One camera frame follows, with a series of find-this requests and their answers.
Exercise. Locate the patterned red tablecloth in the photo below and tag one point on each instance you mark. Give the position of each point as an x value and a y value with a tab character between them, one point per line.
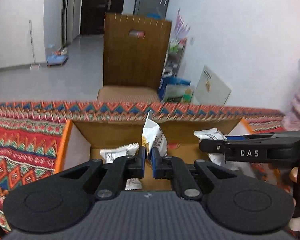
31	131

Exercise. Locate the white printed snack packet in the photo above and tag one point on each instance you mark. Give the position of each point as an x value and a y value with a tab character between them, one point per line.
153	136

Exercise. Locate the pink ribbed vase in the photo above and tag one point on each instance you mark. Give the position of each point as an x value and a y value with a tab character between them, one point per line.
291	121

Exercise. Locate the white board on wall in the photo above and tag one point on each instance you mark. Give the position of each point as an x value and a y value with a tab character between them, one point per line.
210	90

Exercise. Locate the red cardboard box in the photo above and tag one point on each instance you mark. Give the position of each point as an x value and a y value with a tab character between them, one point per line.
82	141

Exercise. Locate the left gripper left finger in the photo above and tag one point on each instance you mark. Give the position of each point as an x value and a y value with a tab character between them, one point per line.
111	179

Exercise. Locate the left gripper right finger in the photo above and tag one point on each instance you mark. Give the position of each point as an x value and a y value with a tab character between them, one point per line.
176	171

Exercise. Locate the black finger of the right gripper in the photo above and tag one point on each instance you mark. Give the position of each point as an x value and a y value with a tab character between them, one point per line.
284	135

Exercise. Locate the white packet in box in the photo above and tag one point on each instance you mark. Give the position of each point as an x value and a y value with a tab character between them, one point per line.
110	154

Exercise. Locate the dark entrance door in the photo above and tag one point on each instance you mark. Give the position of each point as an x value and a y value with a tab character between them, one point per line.
93	14

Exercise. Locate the brown cardboard chair back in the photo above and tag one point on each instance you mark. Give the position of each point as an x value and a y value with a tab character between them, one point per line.
134	54

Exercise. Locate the storage rack with items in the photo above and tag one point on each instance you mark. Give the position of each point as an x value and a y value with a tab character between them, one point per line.
176	47

